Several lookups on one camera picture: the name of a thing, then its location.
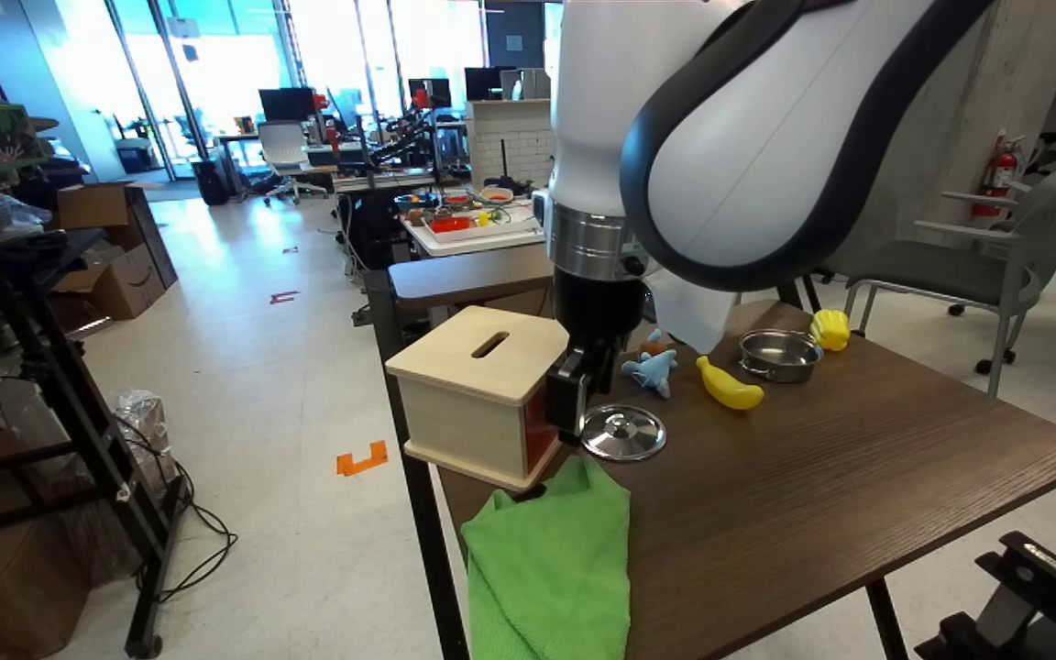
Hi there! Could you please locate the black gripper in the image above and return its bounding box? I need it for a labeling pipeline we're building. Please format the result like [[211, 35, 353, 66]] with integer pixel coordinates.
[[548, 273, 646, 442]]

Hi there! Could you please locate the wooden box with red drawer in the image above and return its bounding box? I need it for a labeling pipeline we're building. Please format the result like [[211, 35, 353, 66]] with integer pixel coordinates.
[[387, 305, 569, 490]]

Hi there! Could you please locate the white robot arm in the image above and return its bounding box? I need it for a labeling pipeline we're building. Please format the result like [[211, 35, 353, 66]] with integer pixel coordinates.
[[548, 0, 995, 442]]

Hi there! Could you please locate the silver metal pot lid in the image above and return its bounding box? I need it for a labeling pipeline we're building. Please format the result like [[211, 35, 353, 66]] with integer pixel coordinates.
[[580, 404, 667, 462]]

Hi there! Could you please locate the blue plush mouse toy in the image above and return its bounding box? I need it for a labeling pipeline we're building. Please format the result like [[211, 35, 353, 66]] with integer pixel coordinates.
[[623, 348, 679, 399]]

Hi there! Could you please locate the dark wooden bench shelf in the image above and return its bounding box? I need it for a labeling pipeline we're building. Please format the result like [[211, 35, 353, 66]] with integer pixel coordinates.
[[388, 245, 555, 305]]

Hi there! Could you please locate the yellow toy banana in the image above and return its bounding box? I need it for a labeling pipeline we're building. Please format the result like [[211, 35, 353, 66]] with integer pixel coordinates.
[[696, 354, 766, 409]]

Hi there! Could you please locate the green cloth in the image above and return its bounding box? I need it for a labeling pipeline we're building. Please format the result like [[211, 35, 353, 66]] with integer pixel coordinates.
[[464, 459, 631, 660]]

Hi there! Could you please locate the white lab table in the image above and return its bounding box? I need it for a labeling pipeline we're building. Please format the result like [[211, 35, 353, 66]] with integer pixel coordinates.
[[398, 187, 543, 256]]

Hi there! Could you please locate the silver metal pot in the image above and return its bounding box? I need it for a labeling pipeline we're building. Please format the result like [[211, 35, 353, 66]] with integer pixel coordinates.
[[736, 331, 822, 383]]

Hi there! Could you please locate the yellow toy bell pepper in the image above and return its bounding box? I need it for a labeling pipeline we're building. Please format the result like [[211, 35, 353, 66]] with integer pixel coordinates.
[[811, 308, 852, 353]]

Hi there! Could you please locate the grey chair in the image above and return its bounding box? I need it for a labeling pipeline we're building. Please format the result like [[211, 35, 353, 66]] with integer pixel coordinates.
[[849, 173, 1056, 396]]

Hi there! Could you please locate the cardboard box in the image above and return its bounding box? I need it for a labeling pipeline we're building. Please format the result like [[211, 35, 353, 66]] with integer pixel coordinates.
[[49, 182, 178, 326]]

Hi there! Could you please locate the red fire extinguisher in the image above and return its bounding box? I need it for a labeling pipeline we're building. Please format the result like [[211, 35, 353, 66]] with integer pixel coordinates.
[[973, 134, 1021, 222]]

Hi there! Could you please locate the black metal shelf rack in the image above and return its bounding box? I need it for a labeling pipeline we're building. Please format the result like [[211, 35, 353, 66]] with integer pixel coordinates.
[[0, 102, 195, 660]]

